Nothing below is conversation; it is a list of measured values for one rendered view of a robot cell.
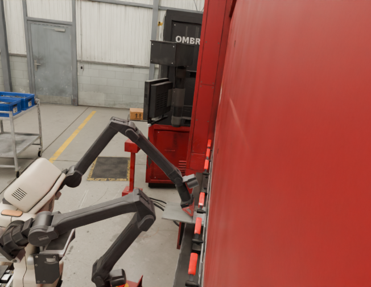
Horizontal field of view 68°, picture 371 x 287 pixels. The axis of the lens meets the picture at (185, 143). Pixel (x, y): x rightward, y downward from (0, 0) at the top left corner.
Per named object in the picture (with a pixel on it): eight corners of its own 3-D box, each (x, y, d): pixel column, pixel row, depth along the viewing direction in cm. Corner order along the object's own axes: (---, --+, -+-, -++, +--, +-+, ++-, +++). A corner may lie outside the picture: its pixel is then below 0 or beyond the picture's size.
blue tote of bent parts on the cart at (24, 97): (1, 102, 419) (-1, 91, 413) (36, 105, 426) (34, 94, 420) (-13, 107, 385) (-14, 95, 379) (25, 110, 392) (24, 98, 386)
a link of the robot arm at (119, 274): (94, 261, 121) (92, 279, 114) (120, 255, 123) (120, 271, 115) (101, 278, 127) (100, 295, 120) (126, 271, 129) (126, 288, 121)
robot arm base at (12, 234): (9, 224, 105) (-8, 246, 94) (26, 213, 104) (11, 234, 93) (25, 239, 108) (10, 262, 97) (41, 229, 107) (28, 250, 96)
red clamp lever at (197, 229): (195, 216, 106) (192, 242, 101) (206, 217, 105) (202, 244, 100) (195, 217, 107) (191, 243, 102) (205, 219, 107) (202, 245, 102)
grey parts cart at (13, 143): (1, 152, 447) (-6, 94, 416) (44, 154, 456) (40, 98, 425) (-33, 177, 363) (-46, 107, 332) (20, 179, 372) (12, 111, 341)
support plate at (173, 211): (167, 202, 172) (167, 201, 172) (209, 209, 170) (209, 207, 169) (161, 218, 155) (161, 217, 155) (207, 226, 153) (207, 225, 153)
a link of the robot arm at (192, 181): (171, 171, 155) (173, 179, 148) (190, 163, 155) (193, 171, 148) (178, 187, 161) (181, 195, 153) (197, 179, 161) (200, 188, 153)
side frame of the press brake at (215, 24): (179, 233, 299) (206, -1, 224) (258, 246, 292) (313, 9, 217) (176, 249, 276) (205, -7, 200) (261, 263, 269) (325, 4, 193)
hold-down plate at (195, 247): (196, 221, 176) (196, 217, 175) (204, 222, 176) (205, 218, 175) (191, 253, 148) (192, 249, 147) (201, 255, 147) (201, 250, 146)
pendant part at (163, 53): (165, 122, 307) (172, 42, 279) (186, 126, 300) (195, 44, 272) (144, 134, 262) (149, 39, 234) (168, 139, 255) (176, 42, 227)
